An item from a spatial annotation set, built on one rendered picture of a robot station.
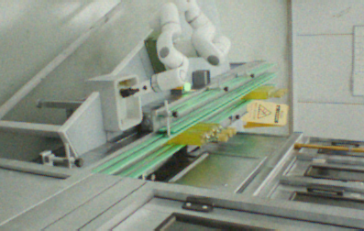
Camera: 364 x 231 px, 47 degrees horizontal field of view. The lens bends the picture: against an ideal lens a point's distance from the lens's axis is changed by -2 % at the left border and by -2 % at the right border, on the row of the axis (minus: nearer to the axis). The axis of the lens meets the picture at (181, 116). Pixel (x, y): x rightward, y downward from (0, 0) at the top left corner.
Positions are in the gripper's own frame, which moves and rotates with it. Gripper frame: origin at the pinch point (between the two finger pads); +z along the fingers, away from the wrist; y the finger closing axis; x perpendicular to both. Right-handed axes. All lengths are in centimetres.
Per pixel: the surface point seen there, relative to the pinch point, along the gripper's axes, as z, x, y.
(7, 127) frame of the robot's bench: 50, 2, -26
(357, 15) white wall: -29, -17, 610
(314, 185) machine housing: -60, -62, 23
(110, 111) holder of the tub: 6.2, -5.1, -7.8
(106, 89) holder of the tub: 4.3, 4.3, -7.5
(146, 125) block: 4.2, -17.3, 10.4
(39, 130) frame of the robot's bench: 30.3, -3.0, -26.5
